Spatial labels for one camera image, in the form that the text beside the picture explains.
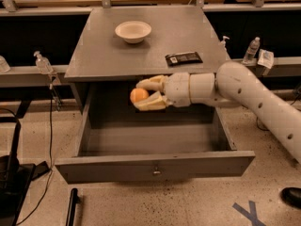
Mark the orange fruit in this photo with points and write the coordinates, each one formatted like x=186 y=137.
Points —
x=138 y=95

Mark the black snack bar packet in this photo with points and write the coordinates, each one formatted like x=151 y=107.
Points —
x=183 y=59

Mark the grey wooden cabinet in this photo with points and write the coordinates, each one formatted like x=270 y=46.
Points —
x=100 y=55

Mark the grey metal shelf rail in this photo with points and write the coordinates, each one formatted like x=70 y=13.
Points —
x=284 y=67

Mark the clear bottle at left edge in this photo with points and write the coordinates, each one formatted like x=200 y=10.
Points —
x=4 y=67

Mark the black shoe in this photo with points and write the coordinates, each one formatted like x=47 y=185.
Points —
x=291 y=196

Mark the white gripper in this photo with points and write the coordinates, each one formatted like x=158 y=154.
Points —
x=177 y=89

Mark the black stand base left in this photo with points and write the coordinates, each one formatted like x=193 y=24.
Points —
x=15 y=178

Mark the black bar on floor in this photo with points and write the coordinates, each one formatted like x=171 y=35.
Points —
x=74 y=200

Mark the brass drawer knob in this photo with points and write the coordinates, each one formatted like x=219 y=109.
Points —
x=156 y=171

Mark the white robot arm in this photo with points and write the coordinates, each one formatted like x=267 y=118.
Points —
x=233 y=84

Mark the small pump bottle behind cabinet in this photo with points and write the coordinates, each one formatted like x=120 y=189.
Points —
x=223 y=42

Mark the white ceramic bowl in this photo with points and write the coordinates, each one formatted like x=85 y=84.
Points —
x=133 y=31

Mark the white wipes packet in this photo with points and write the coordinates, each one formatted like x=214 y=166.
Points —
x=266 y=59

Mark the open grey top drawer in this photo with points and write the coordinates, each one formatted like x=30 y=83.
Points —
x=118 y=143

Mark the clear plastic water bottle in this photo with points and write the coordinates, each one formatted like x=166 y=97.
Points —
x=251 y=50

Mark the clear pump sanitizer bottle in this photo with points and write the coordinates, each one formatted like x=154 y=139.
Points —
x=43 y=63

